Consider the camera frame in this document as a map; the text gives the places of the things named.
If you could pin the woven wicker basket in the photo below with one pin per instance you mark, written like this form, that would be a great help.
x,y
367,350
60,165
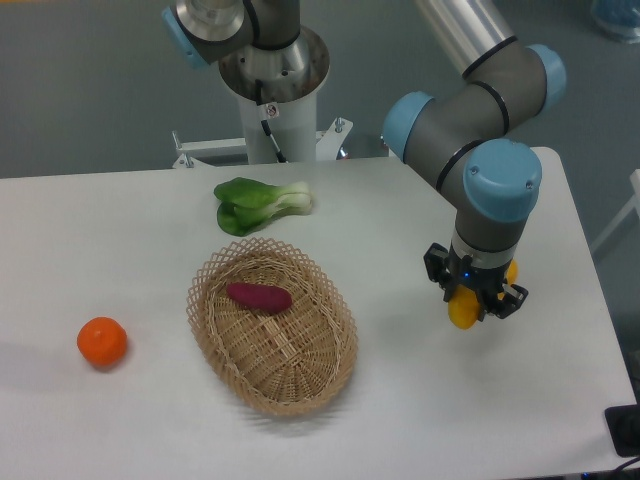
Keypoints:
x,y
288,364

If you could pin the green bok choy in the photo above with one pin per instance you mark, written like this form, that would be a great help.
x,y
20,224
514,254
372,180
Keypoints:
x,y
248,205

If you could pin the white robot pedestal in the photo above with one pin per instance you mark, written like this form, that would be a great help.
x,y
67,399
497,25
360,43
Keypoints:
x,y
276,94

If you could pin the purple sweet potato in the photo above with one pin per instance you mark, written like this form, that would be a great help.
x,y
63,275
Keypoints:
x,y
267,298

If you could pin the black device at edge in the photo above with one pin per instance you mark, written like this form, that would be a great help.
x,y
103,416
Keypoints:
x,y
623,425

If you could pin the white frame at right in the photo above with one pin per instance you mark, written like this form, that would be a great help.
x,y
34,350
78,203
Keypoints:
x,y
614,227

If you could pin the blue object top right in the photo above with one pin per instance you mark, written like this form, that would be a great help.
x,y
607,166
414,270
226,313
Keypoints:
x,y
619,19

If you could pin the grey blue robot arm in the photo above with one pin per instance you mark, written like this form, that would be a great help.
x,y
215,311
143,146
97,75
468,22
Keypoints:
x,y
459,145

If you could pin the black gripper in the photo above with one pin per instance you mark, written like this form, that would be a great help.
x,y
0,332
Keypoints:
x,y
482,272

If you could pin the yellow mango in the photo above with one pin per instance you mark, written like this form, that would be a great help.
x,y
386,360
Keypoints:
x,y
464,308

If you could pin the orange tangerine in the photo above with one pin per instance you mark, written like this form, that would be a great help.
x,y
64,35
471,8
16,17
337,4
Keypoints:
x,y
103,342

